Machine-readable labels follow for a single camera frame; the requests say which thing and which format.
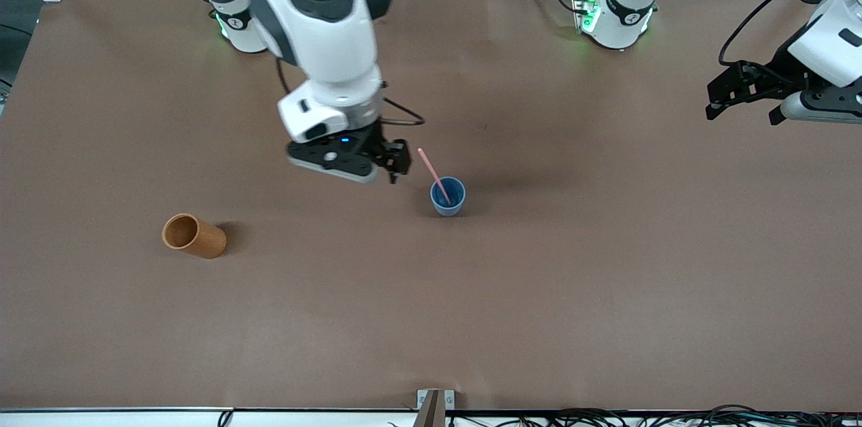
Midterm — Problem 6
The pink chopstick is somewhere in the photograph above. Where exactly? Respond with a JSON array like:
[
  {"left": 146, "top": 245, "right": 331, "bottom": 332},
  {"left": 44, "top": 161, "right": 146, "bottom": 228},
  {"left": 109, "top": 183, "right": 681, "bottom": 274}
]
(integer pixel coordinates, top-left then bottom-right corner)
[{"left": 417, "top": 147, "right": 452, "bottom": 205}]

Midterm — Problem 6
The blue cup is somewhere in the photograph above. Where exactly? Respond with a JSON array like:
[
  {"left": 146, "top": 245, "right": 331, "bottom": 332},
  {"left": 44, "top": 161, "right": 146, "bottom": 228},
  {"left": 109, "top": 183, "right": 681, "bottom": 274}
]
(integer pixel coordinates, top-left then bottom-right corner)
[{"left": 430, "top": 176, "right": 467, "bottom": 218}]

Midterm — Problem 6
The brown wooden cup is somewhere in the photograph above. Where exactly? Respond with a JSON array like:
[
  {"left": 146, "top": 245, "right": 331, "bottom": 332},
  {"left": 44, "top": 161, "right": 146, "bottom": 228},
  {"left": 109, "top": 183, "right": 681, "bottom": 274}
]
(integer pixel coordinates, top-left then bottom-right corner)
[{"left": 162, "top": 213, "right": 228, "bottom": 260}]

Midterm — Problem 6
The brown table cover sheet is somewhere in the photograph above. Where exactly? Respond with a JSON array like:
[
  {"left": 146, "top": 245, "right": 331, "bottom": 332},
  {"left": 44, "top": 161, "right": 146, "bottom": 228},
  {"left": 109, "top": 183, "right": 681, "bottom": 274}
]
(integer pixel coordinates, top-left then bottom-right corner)
[{"left": 0, "top": 0, "right": 862, "bottom": 413}]

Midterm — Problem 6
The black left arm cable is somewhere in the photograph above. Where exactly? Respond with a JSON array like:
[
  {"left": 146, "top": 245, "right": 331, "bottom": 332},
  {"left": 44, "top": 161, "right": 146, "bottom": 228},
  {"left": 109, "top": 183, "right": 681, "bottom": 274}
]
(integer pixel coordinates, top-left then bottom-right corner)
[{"left": 718, "top": 0, "right": 851, "bottom": 68}]

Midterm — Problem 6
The metal bracket with brown bar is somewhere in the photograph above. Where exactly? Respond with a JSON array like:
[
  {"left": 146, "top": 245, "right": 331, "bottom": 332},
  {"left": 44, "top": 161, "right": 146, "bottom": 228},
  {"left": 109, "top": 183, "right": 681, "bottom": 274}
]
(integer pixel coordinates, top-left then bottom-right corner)
[{"left": 412, "top": 389, "right": 456, "bottom": 427}]

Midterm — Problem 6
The black cable bundle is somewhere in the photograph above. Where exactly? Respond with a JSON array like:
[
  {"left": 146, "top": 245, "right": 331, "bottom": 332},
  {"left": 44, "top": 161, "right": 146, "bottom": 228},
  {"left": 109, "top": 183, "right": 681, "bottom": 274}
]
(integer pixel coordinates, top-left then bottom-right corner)
[{"left": 444, "top": 404, "right": 862, "bottom": 427}]

